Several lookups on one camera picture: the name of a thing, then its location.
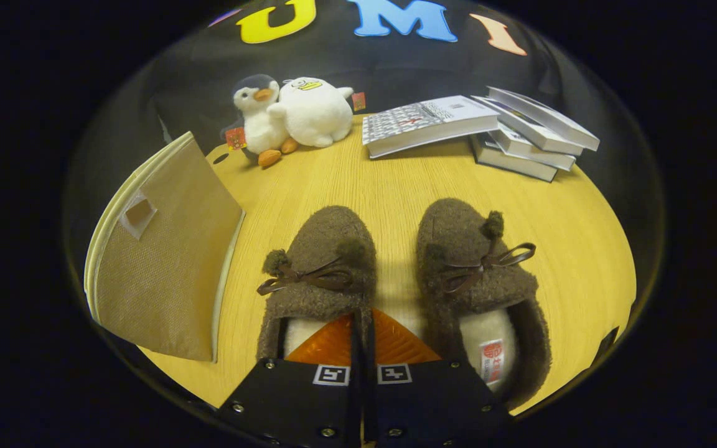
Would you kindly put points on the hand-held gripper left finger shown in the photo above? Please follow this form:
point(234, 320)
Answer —
point(296, 404)

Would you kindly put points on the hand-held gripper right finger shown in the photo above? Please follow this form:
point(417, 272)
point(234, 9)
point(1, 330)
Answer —
point(427, 404)

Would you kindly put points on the brown fuzzy shoe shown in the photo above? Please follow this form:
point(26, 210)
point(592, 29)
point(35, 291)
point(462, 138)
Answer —
point(324, 242)
point(458, 242)

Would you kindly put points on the beige fabric storage box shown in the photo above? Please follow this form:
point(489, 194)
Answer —
point(172, 261)

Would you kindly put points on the dark grey book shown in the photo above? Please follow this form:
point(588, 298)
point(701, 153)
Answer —
point(514, 165)

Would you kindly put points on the white thin book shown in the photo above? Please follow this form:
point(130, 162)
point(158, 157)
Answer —
point(539, 155)

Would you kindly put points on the grey penguin plush toy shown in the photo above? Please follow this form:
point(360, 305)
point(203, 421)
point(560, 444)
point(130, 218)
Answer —
point(265, 127)

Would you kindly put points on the patterned cover book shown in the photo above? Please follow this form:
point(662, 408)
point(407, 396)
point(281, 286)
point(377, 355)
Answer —
point(424, 121)

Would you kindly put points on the white duck plush toy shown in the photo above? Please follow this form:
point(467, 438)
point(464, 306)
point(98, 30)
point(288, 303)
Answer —
point(318, 115)

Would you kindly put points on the white book dark photo cover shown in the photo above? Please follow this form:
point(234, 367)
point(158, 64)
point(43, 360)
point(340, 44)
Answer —
point(551, 121)

